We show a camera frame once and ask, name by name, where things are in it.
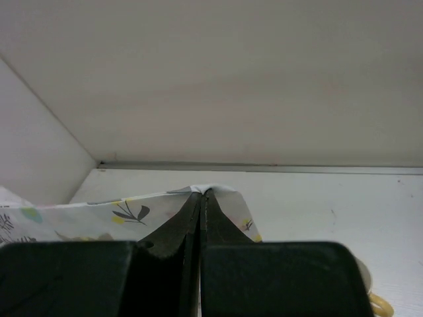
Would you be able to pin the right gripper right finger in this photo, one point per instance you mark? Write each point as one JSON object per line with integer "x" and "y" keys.
{"x": 221, "y": 277}

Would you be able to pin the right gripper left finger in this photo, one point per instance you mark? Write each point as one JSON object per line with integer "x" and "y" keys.
{"x": 168, "y": 268}

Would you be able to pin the floral patterned cloth napkin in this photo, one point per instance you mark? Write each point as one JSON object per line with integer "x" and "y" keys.
{"x": 130, "y": 218}

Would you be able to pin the yellow ceramic mug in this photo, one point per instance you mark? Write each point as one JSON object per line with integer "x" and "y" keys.
{"x": 379, "y": 305}

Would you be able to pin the aluminium table edge rail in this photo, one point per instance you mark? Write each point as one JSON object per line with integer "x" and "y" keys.
{"x": 270, "y": 168}

